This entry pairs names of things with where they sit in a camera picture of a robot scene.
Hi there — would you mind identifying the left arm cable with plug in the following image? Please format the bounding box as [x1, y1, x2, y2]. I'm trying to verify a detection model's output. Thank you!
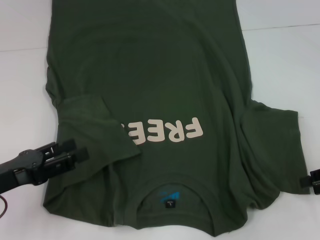
[0, 196, 9, 222]

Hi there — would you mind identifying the dark green FREE T-shirt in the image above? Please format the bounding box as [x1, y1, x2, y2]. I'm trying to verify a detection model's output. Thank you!
[42, 0, 312, 237]

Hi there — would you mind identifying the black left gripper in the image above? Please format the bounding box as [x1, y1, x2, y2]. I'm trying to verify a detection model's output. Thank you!
[0, 138, 90, 195]

